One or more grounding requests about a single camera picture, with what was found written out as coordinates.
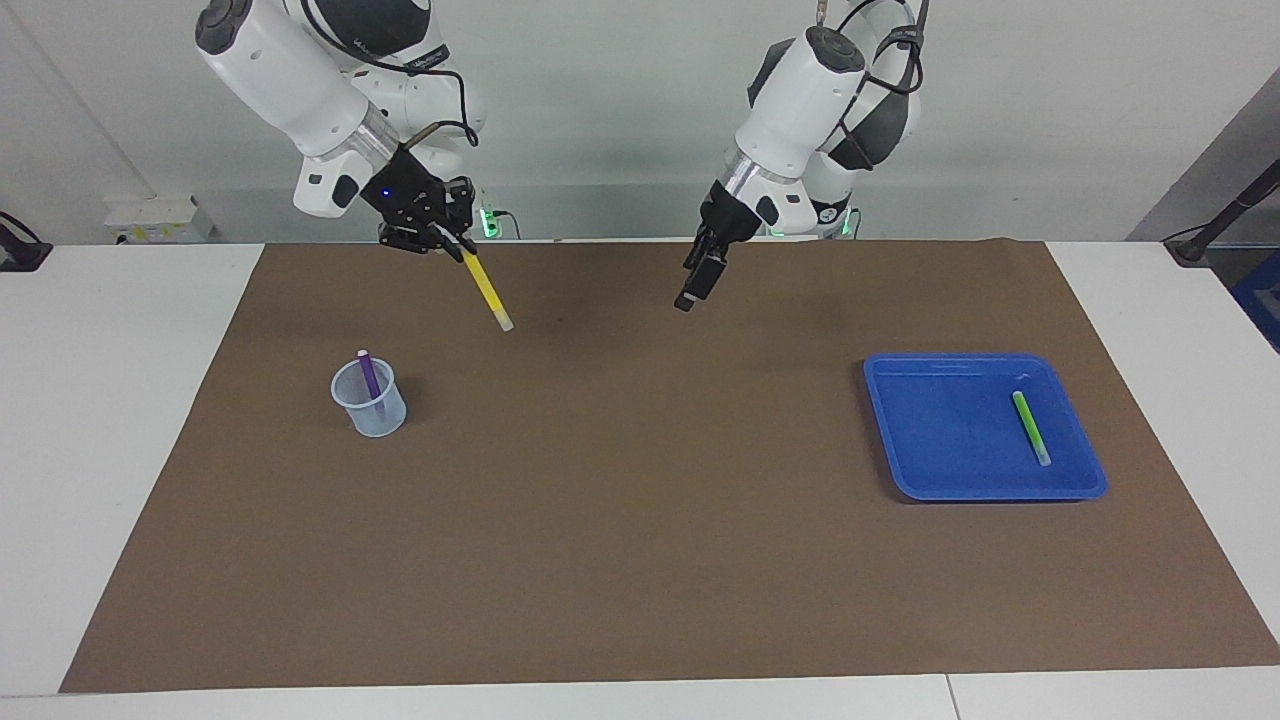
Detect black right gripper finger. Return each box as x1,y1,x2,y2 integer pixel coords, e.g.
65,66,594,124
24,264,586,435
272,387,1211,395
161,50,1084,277
376,220,453,255
438,176,480,265

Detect yellow pen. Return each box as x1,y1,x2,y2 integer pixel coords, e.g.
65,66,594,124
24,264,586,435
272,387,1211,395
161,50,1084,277
461,250,516,333

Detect green pen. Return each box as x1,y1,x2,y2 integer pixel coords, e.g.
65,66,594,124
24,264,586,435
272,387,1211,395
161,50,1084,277
1011,390,1053,468

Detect blue plastic tray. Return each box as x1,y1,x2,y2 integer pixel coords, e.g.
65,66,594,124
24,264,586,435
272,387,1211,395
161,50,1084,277
862,352,1109,503

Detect purple pen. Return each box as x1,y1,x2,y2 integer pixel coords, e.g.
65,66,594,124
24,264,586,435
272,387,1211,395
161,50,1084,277
356,348,387,417

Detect translucent plastic cup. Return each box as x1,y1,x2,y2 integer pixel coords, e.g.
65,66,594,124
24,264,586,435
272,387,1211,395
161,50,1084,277
330,357,409,439

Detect brown table mat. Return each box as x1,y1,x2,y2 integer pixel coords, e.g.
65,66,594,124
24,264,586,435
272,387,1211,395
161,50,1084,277
58,238,1280,695

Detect black stand pole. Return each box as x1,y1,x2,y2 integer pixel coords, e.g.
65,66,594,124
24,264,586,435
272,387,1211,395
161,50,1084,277
1164,155,1280,267

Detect blue box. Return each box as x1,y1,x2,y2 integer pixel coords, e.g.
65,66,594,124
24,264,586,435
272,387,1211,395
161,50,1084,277
1230,248,1280,354

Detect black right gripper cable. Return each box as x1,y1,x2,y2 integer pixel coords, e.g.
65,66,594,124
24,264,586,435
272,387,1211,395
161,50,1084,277
404,58,483,153

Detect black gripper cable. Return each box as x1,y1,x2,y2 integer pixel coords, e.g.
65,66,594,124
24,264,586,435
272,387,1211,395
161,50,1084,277
404,58,483,153
814,0,933,99

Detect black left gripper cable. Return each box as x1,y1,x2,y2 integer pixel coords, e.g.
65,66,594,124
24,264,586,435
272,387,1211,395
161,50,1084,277
814,0,933,99

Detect black clamp mount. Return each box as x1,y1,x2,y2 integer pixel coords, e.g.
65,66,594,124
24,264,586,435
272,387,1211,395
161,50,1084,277
0,211,54,274

